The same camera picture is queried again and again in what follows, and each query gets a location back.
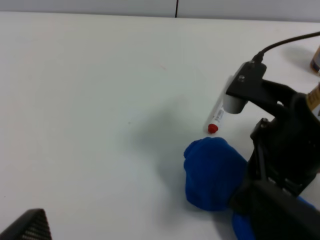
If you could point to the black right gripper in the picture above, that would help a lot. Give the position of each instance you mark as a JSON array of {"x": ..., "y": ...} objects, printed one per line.
[{"x": 286, "y": 153}]

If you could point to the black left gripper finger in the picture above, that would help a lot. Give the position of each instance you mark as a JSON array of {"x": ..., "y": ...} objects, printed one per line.
[{"x": 31, "y": 225}]

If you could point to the blue towel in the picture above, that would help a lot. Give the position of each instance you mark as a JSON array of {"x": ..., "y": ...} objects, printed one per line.
[{"x": 214, "y": 173}]

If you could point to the white marker red cap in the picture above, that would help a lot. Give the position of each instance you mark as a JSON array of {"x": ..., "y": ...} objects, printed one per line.
[{"x": 218, "y": 110}]

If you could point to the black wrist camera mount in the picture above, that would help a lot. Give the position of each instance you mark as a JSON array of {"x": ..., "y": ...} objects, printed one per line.
[{"x": 245, "y": 86}]

